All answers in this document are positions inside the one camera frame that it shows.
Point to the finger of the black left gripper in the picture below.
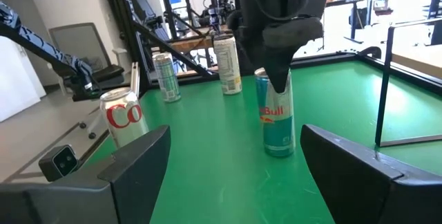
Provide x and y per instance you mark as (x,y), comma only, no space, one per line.
(279,54)
(245,30)

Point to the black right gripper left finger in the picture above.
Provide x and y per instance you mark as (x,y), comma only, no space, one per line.
(103,196)

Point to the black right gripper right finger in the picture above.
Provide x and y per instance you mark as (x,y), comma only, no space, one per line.
(373,189)

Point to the white Celsius can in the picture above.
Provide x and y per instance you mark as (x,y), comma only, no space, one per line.
(227,68)

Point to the blue silver Red Bull can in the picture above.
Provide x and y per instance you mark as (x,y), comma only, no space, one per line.
(278,130)
(166,79)

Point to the silver Diet Coke can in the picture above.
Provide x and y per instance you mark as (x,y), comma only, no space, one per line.
(121,120)

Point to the black background robot arm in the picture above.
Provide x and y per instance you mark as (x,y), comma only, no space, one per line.
(215,9)

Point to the black-framed wooden shelf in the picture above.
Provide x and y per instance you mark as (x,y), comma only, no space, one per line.
(421,61)

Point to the wooden workbench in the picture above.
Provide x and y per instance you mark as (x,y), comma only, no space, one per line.
(188,44)

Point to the black desk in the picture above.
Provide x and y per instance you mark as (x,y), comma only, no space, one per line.
(354,20)

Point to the black computer box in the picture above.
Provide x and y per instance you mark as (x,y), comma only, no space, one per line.
(360,17)

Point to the black flat panel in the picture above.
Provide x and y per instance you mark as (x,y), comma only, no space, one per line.
(141,4)

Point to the white upright strip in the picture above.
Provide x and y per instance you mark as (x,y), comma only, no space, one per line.
(134,82)

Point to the white board panel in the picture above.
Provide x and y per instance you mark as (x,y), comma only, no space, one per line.
(17,89)

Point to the grey office chair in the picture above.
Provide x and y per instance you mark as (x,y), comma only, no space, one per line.
(79,44)

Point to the black table edge rail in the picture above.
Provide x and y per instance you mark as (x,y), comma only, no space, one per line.
(328,59)

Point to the grey table-level camera box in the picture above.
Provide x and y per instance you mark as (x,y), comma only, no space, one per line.
(58,163)

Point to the black curved bracket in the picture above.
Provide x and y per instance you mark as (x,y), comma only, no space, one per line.
(369,50)

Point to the black metal rig frame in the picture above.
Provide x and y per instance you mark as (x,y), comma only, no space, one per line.
(128,27)

